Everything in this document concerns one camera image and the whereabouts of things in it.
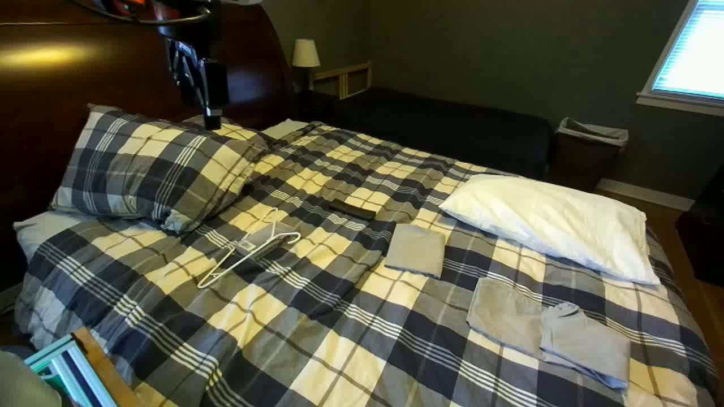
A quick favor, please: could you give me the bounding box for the blue yellow plaid comforter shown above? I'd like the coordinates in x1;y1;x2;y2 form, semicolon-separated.
14;118;722;407

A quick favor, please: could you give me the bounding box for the white pillow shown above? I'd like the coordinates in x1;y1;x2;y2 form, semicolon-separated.
438;174;665;289

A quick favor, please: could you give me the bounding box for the grey t-shirt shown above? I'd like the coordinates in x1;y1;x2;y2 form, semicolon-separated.
463;272;633;391

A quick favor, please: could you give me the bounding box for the plaid pillow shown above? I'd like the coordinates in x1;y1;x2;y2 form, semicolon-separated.
47;103;268;236

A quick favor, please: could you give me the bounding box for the brown wooden bar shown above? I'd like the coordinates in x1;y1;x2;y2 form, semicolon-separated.
69;325;145;407

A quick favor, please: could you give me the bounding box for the small folded grey cloth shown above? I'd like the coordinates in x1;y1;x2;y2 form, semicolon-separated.
381;222;448;280

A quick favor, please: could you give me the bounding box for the dark wooden dresser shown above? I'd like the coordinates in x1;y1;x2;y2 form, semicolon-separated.
674;167;724;289

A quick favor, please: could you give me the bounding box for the dark wooden headboard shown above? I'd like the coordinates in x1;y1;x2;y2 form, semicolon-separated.
0;0;296;289

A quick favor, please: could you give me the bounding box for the bright window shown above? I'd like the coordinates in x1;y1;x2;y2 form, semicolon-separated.
635;0;724;120

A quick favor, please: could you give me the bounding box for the dark low bench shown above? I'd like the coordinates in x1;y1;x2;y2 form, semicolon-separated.
301;85;556;178

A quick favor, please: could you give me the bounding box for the dark laundry bin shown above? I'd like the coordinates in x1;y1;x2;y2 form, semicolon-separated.
550;115;630;189

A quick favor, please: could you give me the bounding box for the grey rounded object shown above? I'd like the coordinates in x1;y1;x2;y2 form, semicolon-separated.
0;348;64;407

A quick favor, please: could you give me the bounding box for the light blue slatted frame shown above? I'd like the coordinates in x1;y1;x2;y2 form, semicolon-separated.
24;334;120;407

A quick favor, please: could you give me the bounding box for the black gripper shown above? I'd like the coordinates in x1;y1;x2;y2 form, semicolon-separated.
153;13;231;132

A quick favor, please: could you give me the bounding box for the white wire clothes hanger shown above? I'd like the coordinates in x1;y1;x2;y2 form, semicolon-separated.
197;220;303;291

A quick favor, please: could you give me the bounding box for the cream wooden shelf unit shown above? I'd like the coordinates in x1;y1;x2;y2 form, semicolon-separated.
310;60;376;101

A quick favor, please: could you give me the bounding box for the small table lamp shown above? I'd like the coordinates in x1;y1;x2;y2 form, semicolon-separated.
290;37;323;93

